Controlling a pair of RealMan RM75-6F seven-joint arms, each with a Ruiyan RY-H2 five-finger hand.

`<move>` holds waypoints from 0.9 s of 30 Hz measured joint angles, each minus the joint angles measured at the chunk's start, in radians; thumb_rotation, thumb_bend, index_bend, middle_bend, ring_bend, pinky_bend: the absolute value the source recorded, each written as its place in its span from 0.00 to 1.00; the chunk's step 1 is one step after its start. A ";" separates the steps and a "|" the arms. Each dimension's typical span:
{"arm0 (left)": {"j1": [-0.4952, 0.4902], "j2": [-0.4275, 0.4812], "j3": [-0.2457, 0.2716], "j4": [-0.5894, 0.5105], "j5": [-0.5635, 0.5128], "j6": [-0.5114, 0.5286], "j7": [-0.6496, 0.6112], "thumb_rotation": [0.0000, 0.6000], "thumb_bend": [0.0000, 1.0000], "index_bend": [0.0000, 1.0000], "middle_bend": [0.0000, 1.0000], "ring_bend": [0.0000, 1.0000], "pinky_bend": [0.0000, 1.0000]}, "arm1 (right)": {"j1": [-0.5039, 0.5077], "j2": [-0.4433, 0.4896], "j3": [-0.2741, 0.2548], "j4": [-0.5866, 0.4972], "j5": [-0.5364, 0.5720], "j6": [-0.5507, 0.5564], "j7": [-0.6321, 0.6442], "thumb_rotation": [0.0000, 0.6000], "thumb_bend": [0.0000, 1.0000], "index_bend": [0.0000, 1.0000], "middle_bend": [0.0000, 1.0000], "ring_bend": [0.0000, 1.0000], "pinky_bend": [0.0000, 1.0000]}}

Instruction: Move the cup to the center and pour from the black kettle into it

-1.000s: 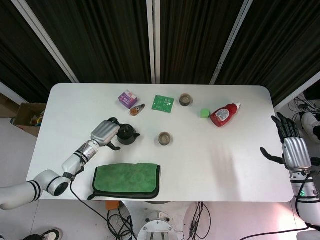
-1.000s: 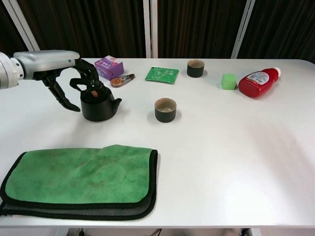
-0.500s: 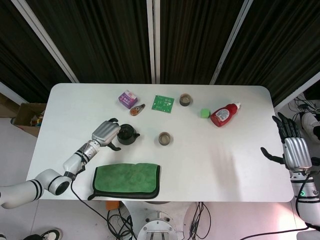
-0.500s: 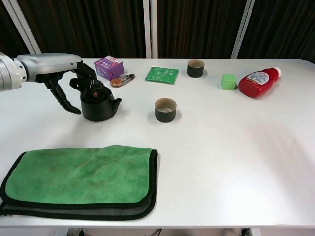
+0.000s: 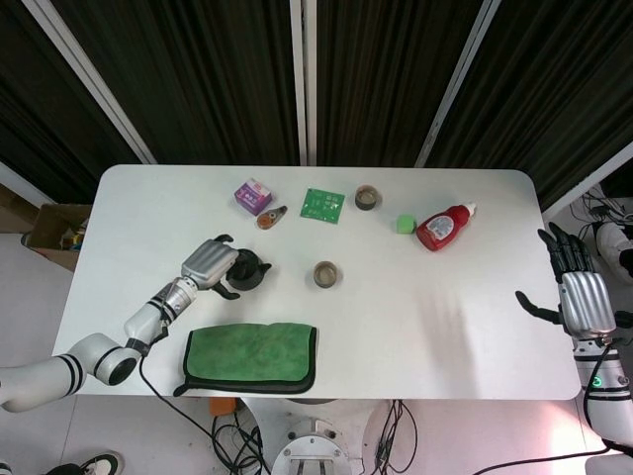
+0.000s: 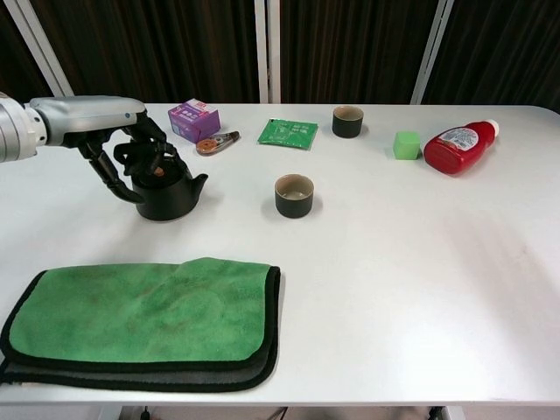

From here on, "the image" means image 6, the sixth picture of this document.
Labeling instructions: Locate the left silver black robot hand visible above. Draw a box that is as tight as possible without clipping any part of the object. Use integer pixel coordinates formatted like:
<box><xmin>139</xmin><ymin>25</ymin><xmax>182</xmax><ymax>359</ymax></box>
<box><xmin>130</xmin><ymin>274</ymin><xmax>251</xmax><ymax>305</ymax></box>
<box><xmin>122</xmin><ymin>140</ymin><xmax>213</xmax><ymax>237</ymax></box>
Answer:
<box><xmin>24</xmin><ymin>95</ymin><xmax>180</xmax><ymax>203</ymax></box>

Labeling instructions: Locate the black teapot with handle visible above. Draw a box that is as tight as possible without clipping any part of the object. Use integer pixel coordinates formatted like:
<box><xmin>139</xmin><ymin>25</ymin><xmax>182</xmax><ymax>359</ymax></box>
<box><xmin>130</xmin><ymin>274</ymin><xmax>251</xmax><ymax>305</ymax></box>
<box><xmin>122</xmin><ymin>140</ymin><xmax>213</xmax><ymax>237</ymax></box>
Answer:
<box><xmin>112</xmin><ymin>139</ymin><xmax>209</xmax><ymax>222</ymax></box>

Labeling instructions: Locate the black pleated curtain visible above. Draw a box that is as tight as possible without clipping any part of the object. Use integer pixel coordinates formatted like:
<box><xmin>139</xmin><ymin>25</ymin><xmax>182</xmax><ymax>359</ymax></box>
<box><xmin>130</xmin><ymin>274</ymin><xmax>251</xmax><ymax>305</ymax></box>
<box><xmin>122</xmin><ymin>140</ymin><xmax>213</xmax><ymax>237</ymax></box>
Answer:
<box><xmin>0</xmin><ymin>0</ymin><xmax>560</xmax><ymax>110</ymax></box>

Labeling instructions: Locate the small purple carton box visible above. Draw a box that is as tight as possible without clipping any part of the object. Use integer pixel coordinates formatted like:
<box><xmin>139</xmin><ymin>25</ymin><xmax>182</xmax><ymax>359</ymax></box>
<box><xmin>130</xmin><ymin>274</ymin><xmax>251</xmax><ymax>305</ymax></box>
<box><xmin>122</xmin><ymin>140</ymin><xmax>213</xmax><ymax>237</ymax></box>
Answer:
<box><xmin>167</xmin><ymin>99</ymin><xmax>221</xmax><ymax>144</ymax></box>

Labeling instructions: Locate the brown correction tape dispenser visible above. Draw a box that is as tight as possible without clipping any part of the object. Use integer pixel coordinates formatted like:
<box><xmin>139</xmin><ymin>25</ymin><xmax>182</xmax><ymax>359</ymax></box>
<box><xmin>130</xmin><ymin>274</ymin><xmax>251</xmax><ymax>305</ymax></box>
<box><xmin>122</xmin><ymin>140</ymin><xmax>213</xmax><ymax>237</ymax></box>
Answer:
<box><xmin>195</xmin><ymin>130</ymin><xmax>241</xmax><ymax>158</ymax></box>

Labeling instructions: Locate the green printed sachet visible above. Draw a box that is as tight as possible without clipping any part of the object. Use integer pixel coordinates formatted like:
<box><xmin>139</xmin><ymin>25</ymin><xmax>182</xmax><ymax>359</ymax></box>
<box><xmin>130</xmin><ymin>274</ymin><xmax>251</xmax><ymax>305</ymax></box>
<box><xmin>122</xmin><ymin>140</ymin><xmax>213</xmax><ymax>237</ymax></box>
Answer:
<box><xmin>255</xmin><ymin>117</ymin><xmax>319</xmax><ymax>151</ymax></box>

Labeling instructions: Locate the green towel with black edge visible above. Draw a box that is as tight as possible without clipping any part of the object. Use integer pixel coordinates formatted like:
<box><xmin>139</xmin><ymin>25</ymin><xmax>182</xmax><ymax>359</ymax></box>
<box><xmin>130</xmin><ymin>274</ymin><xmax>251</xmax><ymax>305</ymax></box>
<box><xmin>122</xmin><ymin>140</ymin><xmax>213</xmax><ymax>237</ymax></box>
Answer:
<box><xmin>0</xmin><ymin>256</ymin><xmax>282</xmax><ymax>393</ymax></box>

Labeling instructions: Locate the light green cube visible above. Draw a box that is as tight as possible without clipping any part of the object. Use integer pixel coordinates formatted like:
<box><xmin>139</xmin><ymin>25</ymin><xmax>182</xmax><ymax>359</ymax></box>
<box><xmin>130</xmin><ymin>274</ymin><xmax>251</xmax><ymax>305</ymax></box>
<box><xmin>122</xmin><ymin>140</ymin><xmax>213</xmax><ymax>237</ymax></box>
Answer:
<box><xmin>392</xmin><ymin>130</ymin><xmax>422</xmax><ymax>162</ymax></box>

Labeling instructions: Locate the red ketchup squeeze bottle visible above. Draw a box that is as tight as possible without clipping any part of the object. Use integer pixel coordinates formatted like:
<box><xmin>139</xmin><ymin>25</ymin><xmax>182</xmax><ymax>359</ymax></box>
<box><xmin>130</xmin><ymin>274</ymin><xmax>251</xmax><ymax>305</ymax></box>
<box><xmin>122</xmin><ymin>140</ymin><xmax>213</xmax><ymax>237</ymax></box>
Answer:
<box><xmin>423</xmin><ymin>118</ymin><xmax>501</xmax><ymax>178</ymax></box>

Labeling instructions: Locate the white metal frame post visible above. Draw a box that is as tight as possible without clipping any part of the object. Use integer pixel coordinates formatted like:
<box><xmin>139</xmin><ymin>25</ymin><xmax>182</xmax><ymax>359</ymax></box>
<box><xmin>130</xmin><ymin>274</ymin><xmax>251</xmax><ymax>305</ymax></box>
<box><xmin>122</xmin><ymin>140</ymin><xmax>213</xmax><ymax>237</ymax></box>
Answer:
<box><xmin>8</xmin><ymin>0</ymin><xmax>78</xmax><ymax>100</ymax></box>
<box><xmin>255</xmin><ymin>0</ymin><xmax>282</xmax><ymax>105</ymax></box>
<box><xmin>409</xmin><ymin>0</ymin><xmax>454</xmax><ymax>106</ymax></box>

